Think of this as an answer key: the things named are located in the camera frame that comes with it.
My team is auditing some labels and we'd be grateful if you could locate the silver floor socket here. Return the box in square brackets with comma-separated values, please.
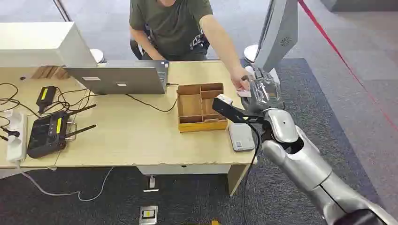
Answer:
[139, 205, 158, 225]

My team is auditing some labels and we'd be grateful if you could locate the white round stool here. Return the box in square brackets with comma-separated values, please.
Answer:
[243, 44, 259, 64]
[90, 48, 105, 64]

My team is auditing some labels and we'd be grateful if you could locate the white floor cable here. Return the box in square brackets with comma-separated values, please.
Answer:
[17, 166, 114, 203]

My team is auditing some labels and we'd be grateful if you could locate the grey laptop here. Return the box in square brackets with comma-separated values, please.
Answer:
[63, 60, 170, 95]

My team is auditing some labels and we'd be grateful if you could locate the large white box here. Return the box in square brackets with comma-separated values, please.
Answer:
[0, 22, 98, 68]

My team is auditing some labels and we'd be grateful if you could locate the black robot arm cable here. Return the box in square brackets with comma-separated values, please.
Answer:
[241, 122, 261, 225]

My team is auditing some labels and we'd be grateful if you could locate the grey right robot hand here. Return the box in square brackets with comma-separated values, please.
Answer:
[241, 71, 285, 114]

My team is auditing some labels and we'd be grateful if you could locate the pale grey flat device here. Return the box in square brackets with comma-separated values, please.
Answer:
[228, 123, 256, 152]

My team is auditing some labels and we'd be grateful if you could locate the person's left hand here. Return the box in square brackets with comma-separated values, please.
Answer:
[230, 66, 252, 91]

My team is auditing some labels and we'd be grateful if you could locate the black bracket wrist camera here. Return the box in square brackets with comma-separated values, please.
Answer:
[212, 93, 267, 126]

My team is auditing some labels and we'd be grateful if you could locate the red barrier tape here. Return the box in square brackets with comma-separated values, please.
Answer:
[298, 0, 398, 133]

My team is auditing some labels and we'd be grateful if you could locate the person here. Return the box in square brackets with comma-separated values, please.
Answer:
[128, 0, 252, 91]

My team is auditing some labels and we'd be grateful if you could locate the white floor plug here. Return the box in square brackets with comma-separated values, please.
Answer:
[143, 175, 160, 193]

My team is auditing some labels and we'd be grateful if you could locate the wooden compartment card box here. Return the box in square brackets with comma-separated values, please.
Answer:
[176, 82, 229, 134]

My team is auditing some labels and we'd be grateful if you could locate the black remote controller with antennas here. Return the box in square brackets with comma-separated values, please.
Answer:
[27, 104, 98, 159]

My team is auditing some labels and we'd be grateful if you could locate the black laptop cable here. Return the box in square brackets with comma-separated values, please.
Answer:
[125, 82, 180, 113]

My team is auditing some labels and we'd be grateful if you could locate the black charger with yellow label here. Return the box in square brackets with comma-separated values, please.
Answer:
[36, 86, 58, 114]

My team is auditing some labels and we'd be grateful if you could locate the white power strip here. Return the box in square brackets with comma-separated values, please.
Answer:
[5, 111, 28, 163]

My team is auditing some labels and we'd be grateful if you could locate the black tangled cable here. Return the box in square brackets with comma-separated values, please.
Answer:
[0, 82, 94, 128]

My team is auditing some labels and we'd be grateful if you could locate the black plug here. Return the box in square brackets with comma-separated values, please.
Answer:
[0, 126, 21, 142]

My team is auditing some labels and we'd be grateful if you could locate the wooden block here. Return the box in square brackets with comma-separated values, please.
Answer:
[31, 66, 69, 80]

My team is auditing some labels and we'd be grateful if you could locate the pale wooden desk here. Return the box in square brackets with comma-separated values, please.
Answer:
[0, 60, 258, 197]

